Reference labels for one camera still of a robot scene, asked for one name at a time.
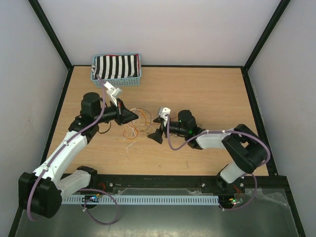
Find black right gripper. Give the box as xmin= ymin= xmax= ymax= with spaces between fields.
xmin=147 ymin=117 xmax=188 ymax=144

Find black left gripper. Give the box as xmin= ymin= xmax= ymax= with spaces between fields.
xmin=94 ymin=98 xmax=138 ymax=125

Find yellow wire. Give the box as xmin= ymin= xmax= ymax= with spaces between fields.
xmin=123 ymin=108 xmax=153 ymax=141

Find white wire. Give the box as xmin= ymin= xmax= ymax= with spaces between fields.
xmin=125 ymin=108 xmax=154 ymax=154

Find orange wire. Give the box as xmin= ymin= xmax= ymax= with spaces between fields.
xmin=120 ymin=107 xmax=153 ymax=143

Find red wire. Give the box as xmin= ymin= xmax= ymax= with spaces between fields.
xmin=123 ymin=107 xmax=154 ymax=139

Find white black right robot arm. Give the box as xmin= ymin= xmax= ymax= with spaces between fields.
xmin=148 ymin=107 xmax=271 ymax=192

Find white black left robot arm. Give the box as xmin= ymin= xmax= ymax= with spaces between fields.
xmin=18 ymin=92 xmax=138 ymax=221

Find light blue plastic basket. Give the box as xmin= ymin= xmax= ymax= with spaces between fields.
xmin=90 ymin=53 xmax=142 ymax=88

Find black white striped cloth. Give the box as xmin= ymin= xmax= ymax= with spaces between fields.
xmin=91 ymin=53 xmax=141 ymax=80

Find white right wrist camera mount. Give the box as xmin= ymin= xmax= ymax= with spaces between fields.
xmin=158 ymin=107 xmax=171 ymax=122

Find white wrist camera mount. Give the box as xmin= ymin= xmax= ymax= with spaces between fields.
xmin=158 ymin=107 xmax=171 ymax=122
xmin=104 ymin=82 xmax=122 ymax=106

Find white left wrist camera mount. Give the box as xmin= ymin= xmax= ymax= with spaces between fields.
xmin=104 ymin=82 xmax=122 ymax=106

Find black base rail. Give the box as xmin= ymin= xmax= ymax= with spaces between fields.
xmin=69 ymin=174 xmax=288 ymax=196

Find light blue slotted cable duct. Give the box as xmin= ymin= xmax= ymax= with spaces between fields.
xmin=62 ymin=195 xmax=219 ymax=205

